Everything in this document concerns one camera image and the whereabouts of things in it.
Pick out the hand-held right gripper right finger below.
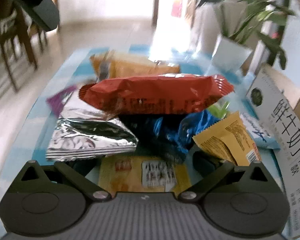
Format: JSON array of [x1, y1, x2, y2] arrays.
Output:
[[179, 151, 274, 202]]

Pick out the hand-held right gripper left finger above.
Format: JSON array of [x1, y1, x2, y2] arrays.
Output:
[[21, 159, 113, 202]]

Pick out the yellow packet with red label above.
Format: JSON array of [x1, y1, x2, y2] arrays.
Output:
[[98, 156, 193, 193]]

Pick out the green snack packet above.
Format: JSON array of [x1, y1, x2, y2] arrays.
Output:
[[209, 100, 231, 118]]

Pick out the purple snack packet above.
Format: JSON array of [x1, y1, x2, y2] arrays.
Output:
[[46, 85, 78, 116]]

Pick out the cardboard box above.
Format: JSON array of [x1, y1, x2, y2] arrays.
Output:
[[245, 65, 300, 240]]

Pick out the red snack packet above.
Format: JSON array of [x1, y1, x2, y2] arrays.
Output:
[[79, 74, 234, 116]]

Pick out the tan snack packet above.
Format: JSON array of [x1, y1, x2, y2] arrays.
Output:
[[192, 112, 262, 167]]

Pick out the silver snack packet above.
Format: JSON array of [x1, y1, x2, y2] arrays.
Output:
[[46, 104, 138, 162]]

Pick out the blue checkered tablecloth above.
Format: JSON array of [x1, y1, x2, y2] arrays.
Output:
[[0, 44, 290, 240]]

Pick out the white blue snack packet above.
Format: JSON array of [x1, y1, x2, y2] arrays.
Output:
[[239, 112, 281, 151]]

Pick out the orange bread packet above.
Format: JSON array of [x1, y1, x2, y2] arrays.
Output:
[[89, 51, 181, 81]]

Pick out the white plant pot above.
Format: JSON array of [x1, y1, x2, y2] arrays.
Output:
[[211, 34, 253, 77]]

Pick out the pink rack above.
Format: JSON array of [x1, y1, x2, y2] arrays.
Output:
[[171, 0, 184, 18]]

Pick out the green leafy plant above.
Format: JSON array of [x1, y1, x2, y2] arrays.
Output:
[[164, 0, 300, 71]]

